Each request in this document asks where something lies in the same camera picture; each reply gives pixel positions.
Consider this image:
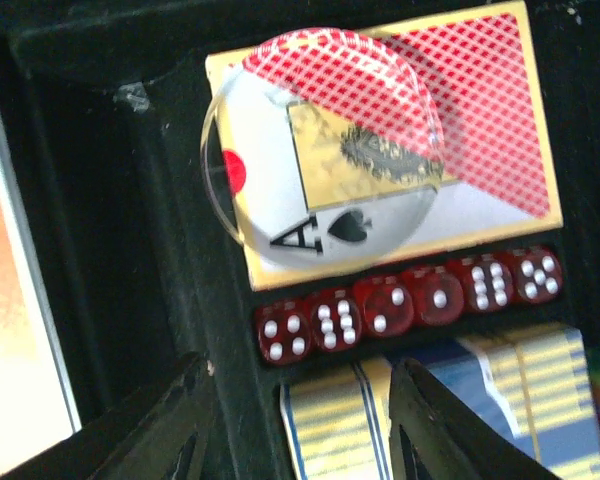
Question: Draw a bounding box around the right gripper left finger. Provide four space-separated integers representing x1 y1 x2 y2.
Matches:
1 353 216 479

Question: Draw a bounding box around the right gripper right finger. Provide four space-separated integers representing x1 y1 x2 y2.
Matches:
389 359 557 479

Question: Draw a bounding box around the blue gold card deck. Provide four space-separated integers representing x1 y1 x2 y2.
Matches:
280 323 600 479

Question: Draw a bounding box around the red die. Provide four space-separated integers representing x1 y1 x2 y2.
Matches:
402 266 464 327
253 299 313 366
447 254 514 314
304 288 363 353
510 246 564 304
353 275 414 338

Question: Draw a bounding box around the aluminium poker case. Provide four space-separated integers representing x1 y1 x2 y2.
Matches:
0 1 600 479

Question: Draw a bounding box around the red playing card deck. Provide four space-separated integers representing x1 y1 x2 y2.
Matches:
205 1 562 291

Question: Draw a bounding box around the clear dealer puck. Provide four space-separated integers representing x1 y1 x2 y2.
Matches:
200 28 445 270

